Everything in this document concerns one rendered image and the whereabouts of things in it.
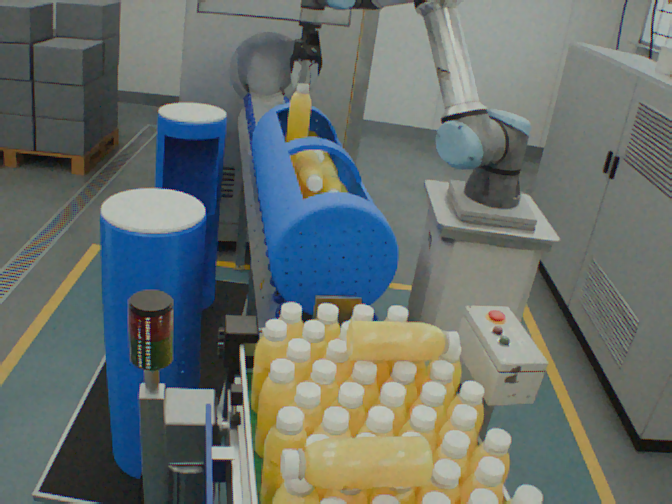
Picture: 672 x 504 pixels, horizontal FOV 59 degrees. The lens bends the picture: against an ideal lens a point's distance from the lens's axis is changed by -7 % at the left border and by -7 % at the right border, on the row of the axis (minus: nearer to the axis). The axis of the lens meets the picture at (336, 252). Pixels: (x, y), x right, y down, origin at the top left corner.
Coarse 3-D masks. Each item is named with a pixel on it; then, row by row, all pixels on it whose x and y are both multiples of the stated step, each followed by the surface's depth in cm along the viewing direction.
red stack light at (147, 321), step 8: (128, 312) 86; (168, 312) 86; (128, 320) 87; (136, 320) 85; (144, 320) 84; (152, 320) 84; (160, 320) 85; (168, 320) 86; (128, 328) 87; (136, 328) 85; (144, 328) 85; (152, 328) 85; (160, 328) 86; (168, 328) 87; (136, 336) 86; (144, 336) 85; (152, 336) 86; (160, 336) 86; (168, 336) 87
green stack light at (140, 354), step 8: (136, 344) 86; (144, 344) 86; (152, 344) 86; (160, 344) 87; (168, 344) 88; (136, 352) 87; (144, 352) 87; (152, 352) 87; (160, 352) 87; (168, 352) 89; (136, 360) 88; (144, 360) 87; (152, 360) 87; (160, 360) 88; (168, 360) 89; (144, 368) 88; (152, 368) 88; (160, 368) 89
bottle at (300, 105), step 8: (296, 96) 197; (304, 96) 197; (296, 104) 197; (304, 104) 197; (296, 112) 198; (304, 112) 198; (288, 120) 201; (296, 120) 199; (304, 120) 200; (288, 128) 202; (296, 128) 200; (304, 128) 201; (288, 136) 202; (296, 136) 201; (304, 136) 202
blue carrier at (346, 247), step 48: (288, 144) 173; (336, 144) 177; (288, 192) 147; (336, 192) 140; (288, 240) 136; (336, 240) 138; (384, 240) 140; (288, 288) 141; (336, 288) 143; (384, 288) 146
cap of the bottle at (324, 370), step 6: (318, 360) 108; (324, 360) 108; (318, 366) 106; (324, 366) 107; (330, 366) 107; (318, 372) 105; (324, 372) 105; (330, 372) 105; (318, 378) 106; (324, 378) 105; (330, 378) 106
